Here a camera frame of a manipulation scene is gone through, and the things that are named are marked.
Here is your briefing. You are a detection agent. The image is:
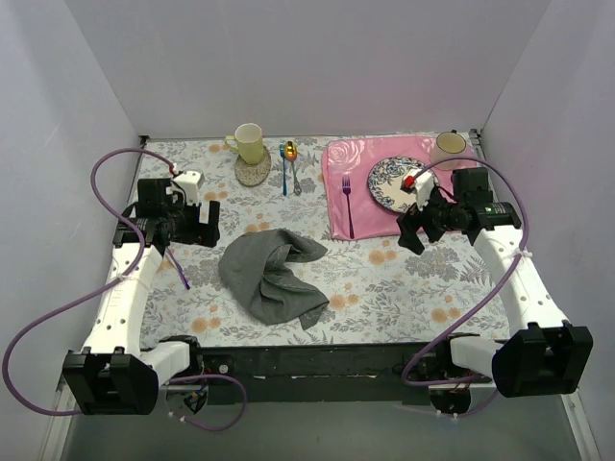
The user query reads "grey cloth napkin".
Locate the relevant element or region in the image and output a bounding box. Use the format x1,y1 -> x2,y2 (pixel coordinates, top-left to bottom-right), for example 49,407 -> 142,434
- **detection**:
218,229 -> 330,330

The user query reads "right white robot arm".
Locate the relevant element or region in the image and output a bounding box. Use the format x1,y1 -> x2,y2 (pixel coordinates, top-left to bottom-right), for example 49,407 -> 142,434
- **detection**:
397,167 -> 593,398

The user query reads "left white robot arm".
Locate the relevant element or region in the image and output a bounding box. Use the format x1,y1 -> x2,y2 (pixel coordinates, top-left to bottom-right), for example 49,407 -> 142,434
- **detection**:
62,171 -> 220,415

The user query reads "blue floral plate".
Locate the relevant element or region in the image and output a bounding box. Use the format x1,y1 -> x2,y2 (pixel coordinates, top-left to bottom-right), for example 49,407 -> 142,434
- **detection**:
367,157 -> 439,213

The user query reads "floral tablecloth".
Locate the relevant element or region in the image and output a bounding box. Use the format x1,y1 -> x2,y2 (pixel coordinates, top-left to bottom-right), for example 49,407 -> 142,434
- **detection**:
138,137 -> 508,349

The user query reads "cream mug dark rim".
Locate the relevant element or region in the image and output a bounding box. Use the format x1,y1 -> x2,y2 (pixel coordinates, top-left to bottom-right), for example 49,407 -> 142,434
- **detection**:
430,130 -> 467,171

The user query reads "purple fork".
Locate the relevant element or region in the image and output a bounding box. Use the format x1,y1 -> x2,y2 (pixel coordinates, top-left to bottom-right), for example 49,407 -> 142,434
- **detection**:
341,175 -> 355,239

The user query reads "round woven coaster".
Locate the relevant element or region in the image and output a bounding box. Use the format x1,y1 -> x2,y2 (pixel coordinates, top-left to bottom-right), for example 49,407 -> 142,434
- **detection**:
234,147 -> 271,187

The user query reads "pink floral placemat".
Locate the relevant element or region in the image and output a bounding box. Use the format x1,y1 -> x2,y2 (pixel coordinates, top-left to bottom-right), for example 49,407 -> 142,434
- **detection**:
320,134 -> 481,240

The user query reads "yellow-green mug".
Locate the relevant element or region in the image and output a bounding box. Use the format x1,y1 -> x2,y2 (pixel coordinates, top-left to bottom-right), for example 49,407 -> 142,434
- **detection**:
225,123 -> 264,165

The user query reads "gold bowl spoon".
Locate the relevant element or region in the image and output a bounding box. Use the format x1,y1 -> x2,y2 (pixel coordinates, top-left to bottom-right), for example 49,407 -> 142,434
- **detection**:
284,141 -> 302,196

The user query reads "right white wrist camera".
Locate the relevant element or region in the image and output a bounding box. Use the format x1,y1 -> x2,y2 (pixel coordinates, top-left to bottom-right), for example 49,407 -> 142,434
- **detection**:
401,168 -> 435,210

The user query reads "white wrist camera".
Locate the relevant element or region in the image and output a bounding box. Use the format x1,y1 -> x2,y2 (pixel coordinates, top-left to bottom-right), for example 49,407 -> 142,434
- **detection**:
401,168 -> 435,210
165,165 -> 204,206

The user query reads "gold spoon purple handle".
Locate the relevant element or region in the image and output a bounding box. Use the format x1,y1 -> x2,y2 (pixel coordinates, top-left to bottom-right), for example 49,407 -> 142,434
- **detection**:
165,249 -> 190,290

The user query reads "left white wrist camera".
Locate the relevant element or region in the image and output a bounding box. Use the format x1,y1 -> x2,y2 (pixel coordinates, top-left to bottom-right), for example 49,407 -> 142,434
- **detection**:
165,165 -> 204,206

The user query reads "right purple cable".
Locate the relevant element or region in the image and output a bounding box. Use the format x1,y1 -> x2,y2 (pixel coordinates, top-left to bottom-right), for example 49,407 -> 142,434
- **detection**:
401,157 -> 530,420

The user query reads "purple cable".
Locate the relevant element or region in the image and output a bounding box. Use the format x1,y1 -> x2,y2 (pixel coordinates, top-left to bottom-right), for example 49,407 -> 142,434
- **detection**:
401,157 -> 530,420
2,147 -> 249,431

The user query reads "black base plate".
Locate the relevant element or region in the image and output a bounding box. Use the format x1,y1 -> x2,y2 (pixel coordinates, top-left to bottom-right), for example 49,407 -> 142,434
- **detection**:
169,342 -> 495,412

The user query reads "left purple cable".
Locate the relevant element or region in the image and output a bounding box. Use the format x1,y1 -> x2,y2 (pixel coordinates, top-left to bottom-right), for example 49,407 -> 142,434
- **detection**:
2,147 -> 249,431

